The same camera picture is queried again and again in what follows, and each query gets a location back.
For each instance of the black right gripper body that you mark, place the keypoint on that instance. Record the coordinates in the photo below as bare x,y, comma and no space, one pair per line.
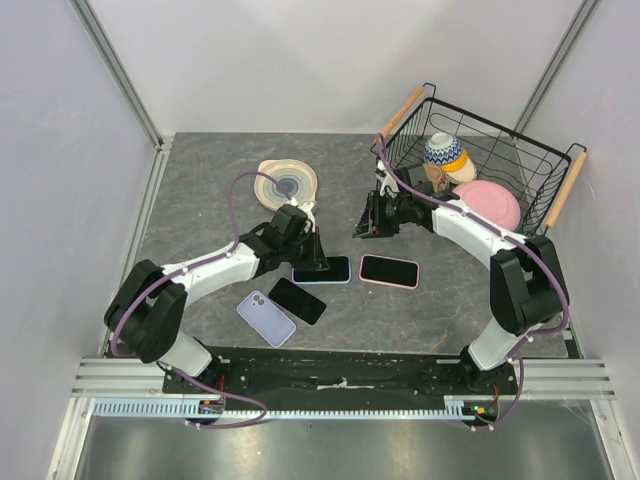
403,213

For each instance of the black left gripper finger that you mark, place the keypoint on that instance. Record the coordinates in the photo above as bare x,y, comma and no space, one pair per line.
306,260
320,260

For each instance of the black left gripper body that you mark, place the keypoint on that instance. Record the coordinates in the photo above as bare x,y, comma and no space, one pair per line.
290,248

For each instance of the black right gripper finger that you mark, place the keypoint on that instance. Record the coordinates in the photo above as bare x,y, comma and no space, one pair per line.
367,225
384,220

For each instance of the green-edged black phone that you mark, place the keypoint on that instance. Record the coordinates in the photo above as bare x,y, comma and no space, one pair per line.
335,270

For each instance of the light blue phone case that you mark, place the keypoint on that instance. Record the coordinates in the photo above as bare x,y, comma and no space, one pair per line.
322,281

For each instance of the pink phone case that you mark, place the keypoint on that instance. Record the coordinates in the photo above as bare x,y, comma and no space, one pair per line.
389,271

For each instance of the lilac phone case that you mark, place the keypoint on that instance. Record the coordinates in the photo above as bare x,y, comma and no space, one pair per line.
266,319

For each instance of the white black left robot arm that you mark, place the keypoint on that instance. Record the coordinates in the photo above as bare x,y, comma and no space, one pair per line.
146,313

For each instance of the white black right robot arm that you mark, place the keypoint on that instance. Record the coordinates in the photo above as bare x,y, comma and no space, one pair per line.
527,288

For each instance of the brown ceramic bowl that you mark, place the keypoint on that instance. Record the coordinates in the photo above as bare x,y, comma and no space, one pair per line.
436,176

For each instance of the cream silicone lid plate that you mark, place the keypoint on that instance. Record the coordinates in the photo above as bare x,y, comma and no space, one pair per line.
293,179

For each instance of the blue patterned bowl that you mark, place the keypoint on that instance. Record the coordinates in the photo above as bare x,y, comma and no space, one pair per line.
442,149

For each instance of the yellow cream bowl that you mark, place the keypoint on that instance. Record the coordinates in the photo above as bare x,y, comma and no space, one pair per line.
462,170

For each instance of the pink plate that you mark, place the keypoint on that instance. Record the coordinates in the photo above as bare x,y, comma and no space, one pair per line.
492,201

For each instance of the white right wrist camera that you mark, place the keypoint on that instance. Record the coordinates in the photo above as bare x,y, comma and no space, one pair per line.
387,185

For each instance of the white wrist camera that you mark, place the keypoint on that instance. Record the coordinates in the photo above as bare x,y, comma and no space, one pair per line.
308,208
387,185

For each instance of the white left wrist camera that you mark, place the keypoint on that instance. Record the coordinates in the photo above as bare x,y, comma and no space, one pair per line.
308,208

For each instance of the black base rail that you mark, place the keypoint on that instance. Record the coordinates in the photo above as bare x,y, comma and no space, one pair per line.
296,379

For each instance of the black wire basket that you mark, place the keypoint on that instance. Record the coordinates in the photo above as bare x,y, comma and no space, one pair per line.
539,176

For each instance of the grey slotted cable duct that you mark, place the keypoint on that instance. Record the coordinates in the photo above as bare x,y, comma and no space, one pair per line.
209,409

